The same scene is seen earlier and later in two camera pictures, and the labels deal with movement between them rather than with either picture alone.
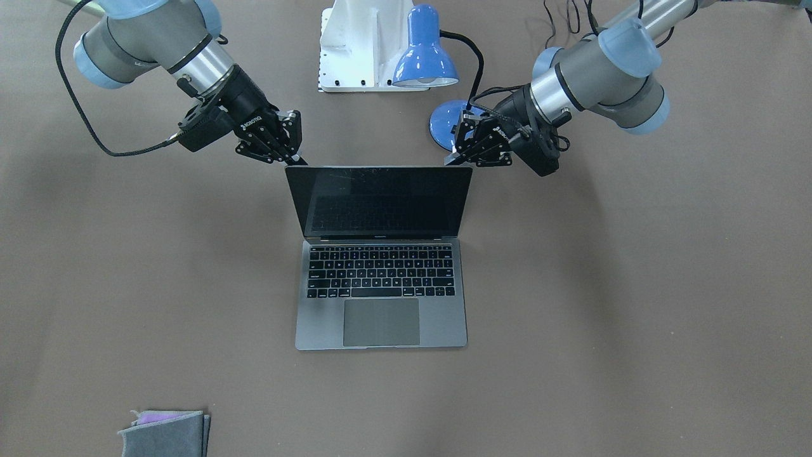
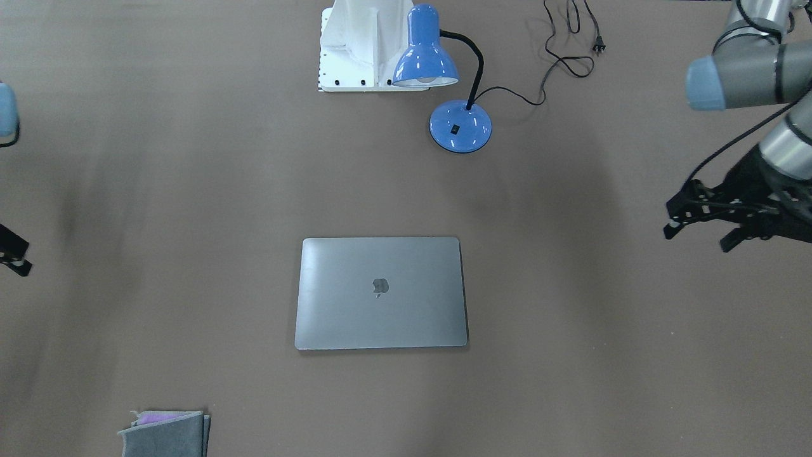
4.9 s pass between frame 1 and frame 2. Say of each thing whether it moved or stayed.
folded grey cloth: stayed
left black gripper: moved
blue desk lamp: stayed
